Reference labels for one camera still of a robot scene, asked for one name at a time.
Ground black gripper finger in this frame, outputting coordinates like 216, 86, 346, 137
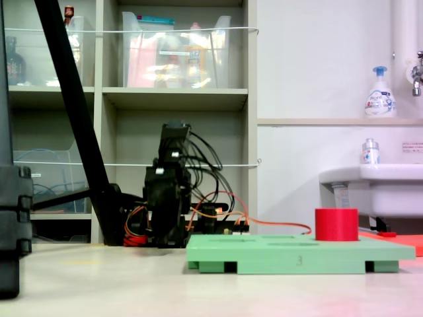
169, 207, 184, 248
155, 207, 170, 248

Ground red cylinder block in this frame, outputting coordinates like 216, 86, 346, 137
314, 207, 360, 242

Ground beige shelf unit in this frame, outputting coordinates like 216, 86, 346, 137
0, 0, 258, 245

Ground green shape sorter board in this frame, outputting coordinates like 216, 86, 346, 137
186, 233, 416, 275

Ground clear plastic file tray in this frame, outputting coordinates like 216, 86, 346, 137
13, 140, 93, 212

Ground pink bag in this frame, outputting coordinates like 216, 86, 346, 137
127, 32, 159, 88

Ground bottle with orange label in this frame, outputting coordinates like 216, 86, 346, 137
184, 22, 208, 88

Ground large clear plastic bin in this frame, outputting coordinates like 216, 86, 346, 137
121, 11, 232, 89

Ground black notched tripod leg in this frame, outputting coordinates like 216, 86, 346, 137
0, 0, 34, 300

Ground narrow clear plastic bin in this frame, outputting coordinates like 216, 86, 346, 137
64, 15, 96, 87

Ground teal topped pack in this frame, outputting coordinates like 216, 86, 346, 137
137, 15, 175, 32

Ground dark round bottle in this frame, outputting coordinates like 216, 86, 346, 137
4, 36, 27, 87

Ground small clear bottle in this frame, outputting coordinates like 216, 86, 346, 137
361, 138, 381, 165

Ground white sink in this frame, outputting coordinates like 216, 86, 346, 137
319, 163, 423, 219

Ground white pump soap bottle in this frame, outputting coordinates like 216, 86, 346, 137
364, 65, 397, 119

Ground metal faucet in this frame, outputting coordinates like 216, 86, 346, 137
405, 50, 423, 98

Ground white cord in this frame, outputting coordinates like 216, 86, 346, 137
4, 26, 260, 35
13, 158, 262, 168

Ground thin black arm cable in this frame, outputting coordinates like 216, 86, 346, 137
184, 130, 236, 215

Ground long orange wire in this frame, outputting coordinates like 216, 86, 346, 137
190, 190, 313, 236

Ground black sink bracket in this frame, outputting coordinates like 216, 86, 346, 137
369, 216, 388, 232

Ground white wall label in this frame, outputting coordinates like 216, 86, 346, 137
401, 141, 423, 154

